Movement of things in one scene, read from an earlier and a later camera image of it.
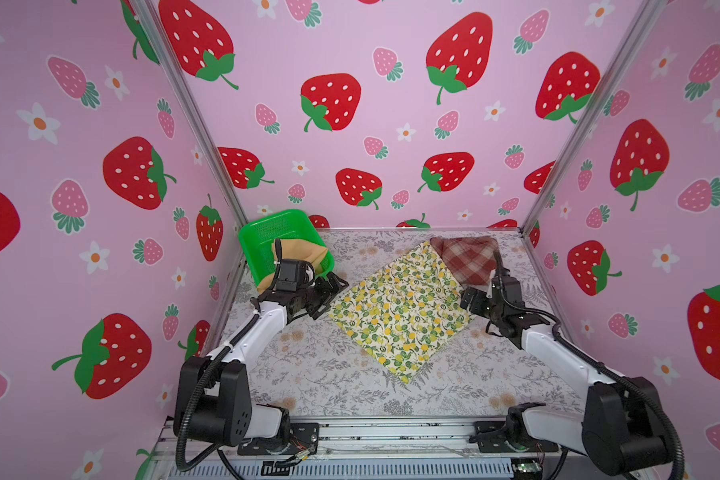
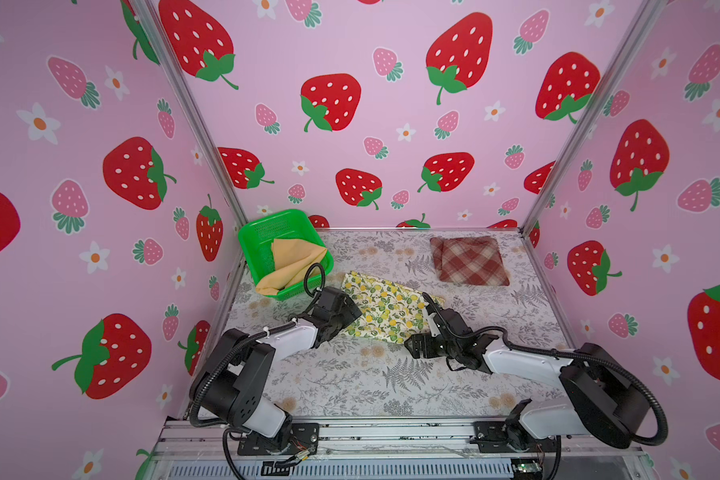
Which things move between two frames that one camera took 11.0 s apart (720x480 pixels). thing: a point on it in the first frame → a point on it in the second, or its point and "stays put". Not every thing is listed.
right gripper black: [475, 304] → [424, 350]
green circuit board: [525, 466] stays put
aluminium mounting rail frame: [429, 447] stays put
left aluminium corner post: [154, 28] stays put
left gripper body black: [313, 296] → [344, 317]
